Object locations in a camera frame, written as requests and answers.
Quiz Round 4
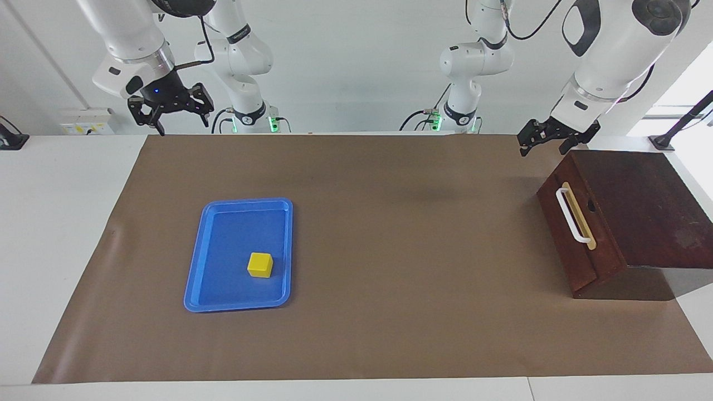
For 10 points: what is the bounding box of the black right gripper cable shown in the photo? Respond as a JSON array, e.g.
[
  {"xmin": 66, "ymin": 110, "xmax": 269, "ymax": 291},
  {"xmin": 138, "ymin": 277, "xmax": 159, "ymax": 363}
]
[{"xmin": 173, "ymin": 14, "xmax": 216, "ymax": 70}]

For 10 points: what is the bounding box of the white wall socket box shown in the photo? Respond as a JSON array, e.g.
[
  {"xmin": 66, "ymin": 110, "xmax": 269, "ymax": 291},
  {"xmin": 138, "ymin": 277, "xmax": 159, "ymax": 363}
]
[{"xmin": 60, "ymin": 109, "xmax": 115, "ymax": 135}]

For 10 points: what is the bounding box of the blue plastic tray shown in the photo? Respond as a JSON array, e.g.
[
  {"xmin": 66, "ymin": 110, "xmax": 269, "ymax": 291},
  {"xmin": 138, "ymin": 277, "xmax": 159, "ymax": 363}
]
[{"xmin": 183, "ymin": 198, "xmax": 294, "ymax": 313}]

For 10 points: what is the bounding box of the yellow cube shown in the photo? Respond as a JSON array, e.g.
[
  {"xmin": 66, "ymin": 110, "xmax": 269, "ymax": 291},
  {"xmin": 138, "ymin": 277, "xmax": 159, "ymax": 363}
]
[{"xmin": 247, "ymin": 252, "xmax": 274, "ymax": 278}]

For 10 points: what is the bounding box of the dark wooden drawer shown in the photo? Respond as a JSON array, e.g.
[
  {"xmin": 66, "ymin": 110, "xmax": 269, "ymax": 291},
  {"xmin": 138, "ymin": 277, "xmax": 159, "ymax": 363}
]
[{"xmin": 538, "ymin": 156, "xmax": 624, "ymax": 294}]

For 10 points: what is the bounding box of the brown paper table mat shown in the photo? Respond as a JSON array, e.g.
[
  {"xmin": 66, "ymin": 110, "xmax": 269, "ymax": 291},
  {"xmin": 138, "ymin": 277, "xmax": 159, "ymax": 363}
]
[{"xmin": 32, "ymin": 133, "xmax": 713, "ymax": 385}]

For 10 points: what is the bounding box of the black right arm base cable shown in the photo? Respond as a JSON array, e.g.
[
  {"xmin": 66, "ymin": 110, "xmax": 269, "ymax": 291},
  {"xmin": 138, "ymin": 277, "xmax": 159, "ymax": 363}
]
[{"xmin": 211, "ymin": 107, "xmax": 236, "ymax": 134}]

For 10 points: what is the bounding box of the black angled stand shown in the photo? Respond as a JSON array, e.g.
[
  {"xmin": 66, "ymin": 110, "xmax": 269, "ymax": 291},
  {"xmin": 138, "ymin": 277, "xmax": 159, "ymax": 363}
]
[{"xmin": 649, "ymin": 90, "xmax": 713, "ymax": 152}]

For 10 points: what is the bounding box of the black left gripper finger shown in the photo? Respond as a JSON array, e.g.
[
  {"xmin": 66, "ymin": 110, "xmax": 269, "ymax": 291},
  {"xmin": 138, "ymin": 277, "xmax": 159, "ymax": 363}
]
[
  {"xmin": 559, "ymin": 123, "xmax": 601, "ymax": 155},
  {"xmin": 517, "ymin": 120, "xmax": 549, "ymax": 157}
]

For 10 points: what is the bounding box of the black clamp mount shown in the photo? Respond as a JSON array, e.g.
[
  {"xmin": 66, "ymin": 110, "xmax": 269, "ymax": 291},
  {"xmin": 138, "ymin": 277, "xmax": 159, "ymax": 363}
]
[{"xmin": 0, "ymin": 115, "xmax": 30, "ymax": 151}]

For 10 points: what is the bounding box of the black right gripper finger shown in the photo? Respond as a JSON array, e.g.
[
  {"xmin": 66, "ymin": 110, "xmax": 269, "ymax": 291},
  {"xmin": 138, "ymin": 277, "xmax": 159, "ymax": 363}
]
[
  {"xmin": 128, "ymin": 97, "xmax": 166, "ymax": 136},
  {"xmin": 184, "ymin": 84, "xmax": 214, "ymax": 128}
]

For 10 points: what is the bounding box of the white drawer handle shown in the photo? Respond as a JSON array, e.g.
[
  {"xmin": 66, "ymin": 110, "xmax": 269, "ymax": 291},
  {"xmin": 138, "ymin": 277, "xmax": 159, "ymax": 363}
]
[{"xmin": 555, "ymin": 187, "xmax": 592, "ymax": 244}]

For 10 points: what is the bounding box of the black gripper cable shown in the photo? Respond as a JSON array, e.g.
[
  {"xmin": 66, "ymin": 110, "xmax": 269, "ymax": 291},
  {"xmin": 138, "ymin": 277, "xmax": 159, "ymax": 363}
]
[
  {"xmin": 173, "ymin": 14, "xmax": 216, "ymax": 70},
  {"xmin": 500, "ymin": 0, "xmax": 656, "ymax": 104}
]

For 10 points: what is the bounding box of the black arm base cable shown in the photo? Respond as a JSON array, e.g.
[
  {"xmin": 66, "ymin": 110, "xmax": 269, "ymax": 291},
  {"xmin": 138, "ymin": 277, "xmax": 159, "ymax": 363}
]
[
  {"xmin": 211, "ymin": 107, "xmax": 236, "ymax": 134},
  {"xmin": 399, "ymin": 84, "xmax": 452, "ymax": 132}
]

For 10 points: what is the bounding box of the dark wooden drawer cabinet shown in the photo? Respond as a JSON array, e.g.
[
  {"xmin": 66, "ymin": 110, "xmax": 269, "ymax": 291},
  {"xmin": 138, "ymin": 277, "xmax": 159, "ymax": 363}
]
[{"xmin": 538, "ymin": 149, "xmax": 713, "ymax": 301}]

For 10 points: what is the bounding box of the black left arm base cable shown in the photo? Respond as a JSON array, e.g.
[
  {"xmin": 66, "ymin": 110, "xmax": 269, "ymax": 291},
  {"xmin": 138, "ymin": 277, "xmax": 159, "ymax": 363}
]
[{"xmin": 399, "ymin": 84, "xmax": 452, "ymax": 132}]

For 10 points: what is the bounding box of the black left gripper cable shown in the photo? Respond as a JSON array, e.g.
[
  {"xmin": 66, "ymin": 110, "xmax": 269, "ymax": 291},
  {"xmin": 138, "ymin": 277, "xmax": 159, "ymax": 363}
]
[{"xmin": 500, "ymin": 0, "xmax": 656, "ymax": 104}]

